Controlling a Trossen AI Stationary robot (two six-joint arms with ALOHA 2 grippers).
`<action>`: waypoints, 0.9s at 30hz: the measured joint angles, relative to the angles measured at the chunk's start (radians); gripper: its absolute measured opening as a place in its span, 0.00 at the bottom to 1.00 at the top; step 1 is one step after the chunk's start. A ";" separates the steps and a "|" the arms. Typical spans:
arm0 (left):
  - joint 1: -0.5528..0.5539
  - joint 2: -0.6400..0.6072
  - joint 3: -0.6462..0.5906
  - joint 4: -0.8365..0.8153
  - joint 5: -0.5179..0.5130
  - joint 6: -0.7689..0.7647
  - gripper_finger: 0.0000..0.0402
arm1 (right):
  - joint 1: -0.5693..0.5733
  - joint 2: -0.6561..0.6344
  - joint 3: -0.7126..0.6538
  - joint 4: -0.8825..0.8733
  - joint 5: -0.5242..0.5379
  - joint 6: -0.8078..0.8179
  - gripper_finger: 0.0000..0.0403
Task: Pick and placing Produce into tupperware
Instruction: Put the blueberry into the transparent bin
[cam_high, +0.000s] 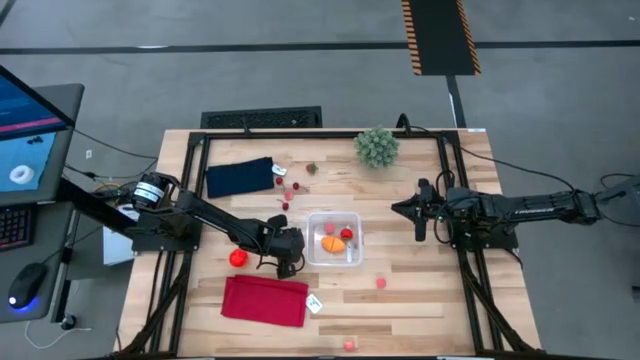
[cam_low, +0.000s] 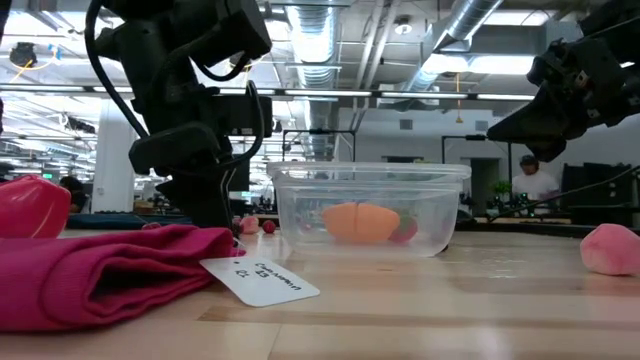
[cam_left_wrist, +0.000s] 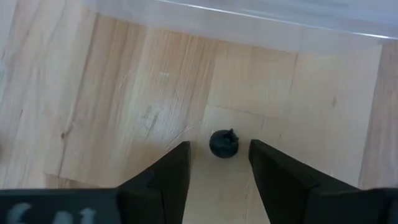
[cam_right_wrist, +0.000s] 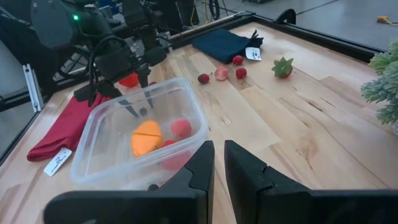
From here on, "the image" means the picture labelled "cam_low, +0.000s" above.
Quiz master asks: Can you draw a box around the clear plastic tupperware container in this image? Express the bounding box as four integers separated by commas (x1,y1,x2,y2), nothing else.
266,160,472,259

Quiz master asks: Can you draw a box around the red toy bell pepper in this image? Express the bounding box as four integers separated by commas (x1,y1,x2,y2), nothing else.
0,174,72,240

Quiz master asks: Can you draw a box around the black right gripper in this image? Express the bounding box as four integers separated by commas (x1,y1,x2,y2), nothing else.
487,37,640,164

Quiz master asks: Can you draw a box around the person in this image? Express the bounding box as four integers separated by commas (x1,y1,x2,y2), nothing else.
510,154,561,202
58,175,90,215

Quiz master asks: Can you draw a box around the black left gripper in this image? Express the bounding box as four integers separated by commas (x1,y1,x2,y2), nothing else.
128,59,237,229

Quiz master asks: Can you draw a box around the background potted plant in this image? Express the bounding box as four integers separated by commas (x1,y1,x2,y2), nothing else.
491,179,514,200

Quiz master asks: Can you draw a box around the black metal table frame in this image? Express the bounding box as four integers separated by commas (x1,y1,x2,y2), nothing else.
452,217,640,246

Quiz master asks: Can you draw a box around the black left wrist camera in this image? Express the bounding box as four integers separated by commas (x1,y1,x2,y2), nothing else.
219,93,274,140

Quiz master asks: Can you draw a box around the orange toy fruit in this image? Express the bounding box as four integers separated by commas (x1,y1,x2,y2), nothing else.
321,201,401,246

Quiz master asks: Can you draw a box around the white handwritten paper tag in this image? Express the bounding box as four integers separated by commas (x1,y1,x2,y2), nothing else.
199,256,321,308

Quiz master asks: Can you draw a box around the long black cable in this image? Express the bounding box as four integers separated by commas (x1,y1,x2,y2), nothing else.
487,164,640,222

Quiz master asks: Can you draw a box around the white building column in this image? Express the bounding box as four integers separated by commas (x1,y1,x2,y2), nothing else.
92,98,139,214

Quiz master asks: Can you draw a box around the red folded cloth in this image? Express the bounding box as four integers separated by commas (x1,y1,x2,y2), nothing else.
0,224,247,334

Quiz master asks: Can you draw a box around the black cabinet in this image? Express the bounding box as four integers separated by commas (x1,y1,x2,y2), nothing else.
560,162,636,226

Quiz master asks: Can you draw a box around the bright red toy strawberry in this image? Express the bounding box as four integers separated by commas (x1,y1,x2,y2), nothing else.
388,212,419,245

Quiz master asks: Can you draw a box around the navy folded cloth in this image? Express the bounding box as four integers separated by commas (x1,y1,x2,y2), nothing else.
64,211,195,231

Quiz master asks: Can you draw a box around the silver ventilation duct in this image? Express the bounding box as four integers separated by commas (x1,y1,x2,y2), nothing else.
284,0,346,161
402,0,504,94

